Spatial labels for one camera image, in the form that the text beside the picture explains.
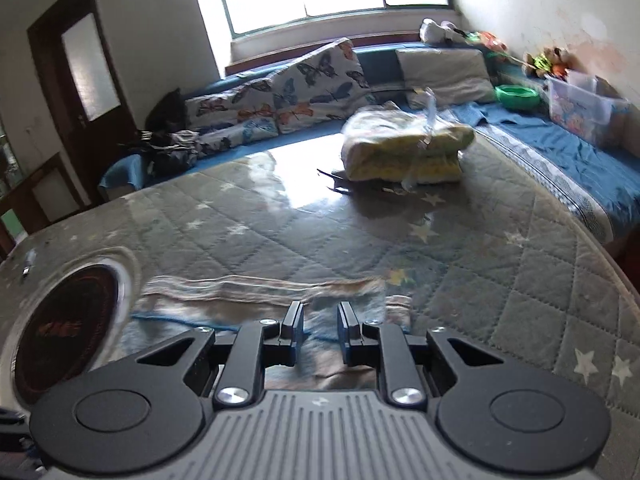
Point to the blue pink striped towel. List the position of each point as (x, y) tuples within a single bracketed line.
[(225, 292)]

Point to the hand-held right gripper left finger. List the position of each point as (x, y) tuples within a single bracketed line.
[(299, 332)]

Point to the grey pillow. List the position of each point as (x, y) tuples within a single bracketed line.
[(445, 75)]

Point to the folded yellow blanket in bag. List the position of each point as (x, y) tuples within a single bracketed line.
[(400, 145)]

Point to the round black cooktop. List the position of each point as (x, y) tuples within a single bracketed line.
[(65, 330)]

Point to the black bag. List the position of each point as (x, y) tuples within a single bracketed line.
[(167, 112)]

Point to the dark clothes pile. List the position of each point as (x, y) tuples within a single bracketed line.
[(170, 152)]

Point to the clear plastic storage box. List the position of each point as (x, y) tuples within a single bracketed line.
[(580, 110)]

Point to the white plush toy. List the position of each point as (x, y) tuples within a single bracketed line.
[(440, 31)]

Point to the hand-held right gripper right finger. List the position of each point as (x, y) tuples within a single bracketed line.
[(342, 332)]

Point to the dark wooden door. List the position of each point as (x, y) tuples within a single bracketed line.
[(95, 145)]

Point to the blue bed sheet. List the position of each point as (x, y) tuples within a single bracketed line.
[(575, 160)]

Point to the dark wooden cabinet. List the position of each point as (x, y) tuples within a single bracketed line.
[(45, 200)]

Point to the large butterfly print cushion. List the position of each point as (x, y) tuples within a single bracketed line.
[(320, 85)]

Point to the orange green toy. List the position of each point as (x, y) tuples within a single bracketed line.
[(487, 42)]

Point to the green bowl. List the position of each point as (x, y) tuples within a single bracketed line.
[(517, 96)]

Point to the grey quilted star table cover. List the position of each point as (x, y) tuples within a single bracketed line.
[(475, 270)]

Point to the brown plush toy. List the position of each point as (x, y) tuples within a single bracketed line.
[(547, 62)]

